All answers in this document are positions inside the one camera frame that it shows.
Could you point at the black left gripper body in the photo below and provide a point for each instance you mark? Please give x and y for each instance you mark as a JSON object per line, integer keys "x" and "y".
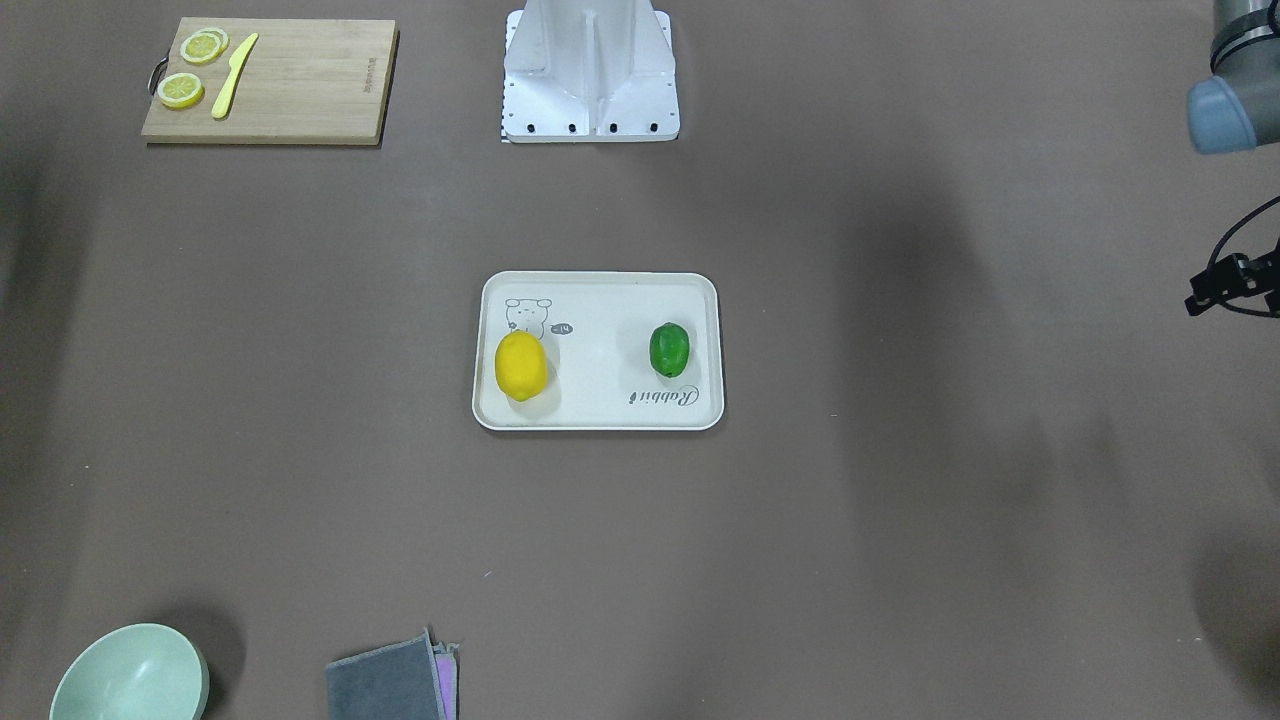
{"x": 1232, "y": 283}

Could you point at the green lime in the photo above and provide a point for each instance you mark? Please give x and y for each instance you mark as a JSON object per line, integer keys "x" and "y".
{"x": 669, "y": 350}

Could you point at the yellow lemon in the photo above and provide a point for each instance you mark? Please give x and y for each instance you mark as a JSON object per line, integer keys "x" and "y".
{"x": 521, "y": 366}

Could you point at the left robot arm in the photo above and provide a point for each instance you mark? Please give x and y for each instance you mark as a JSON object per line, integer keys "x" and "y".
{"x": 1236, "y": 109}

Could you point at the cream rabbit tray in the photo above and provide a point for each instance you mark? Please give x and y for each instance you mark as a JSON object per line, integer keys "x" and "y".
{"x": 596, "y": 329}

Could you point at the grey folded cloth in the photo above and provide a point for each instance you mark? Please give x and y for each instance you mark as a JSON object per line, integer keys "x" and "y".
{"x": 417, "y": 679}

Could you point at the wooden cutting board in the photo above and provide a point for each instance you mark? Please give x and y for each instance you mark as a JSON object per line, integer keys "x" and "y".
{"x": 307, "y": 82}

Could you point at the yellow plastic knife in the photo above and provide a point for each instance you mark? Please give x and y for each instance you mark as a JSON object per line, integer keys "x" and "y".
{"x": 224, "y": 100}

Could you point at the lemon slice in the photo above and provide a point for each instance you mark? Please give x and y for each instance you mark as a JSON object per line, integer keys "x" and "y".
{"x": 179, "y": 91}
{"x": 204, "y": 45}

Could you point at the mint green bowl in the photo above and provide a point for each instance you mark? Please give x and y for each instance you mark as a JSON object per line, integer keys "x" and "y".
{"x": 139, "y": 671}

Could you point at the white pedestal base plate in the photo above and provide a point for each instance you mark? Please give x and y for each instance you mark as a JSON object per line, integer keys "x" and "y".
{"x": 589, "y": 72}

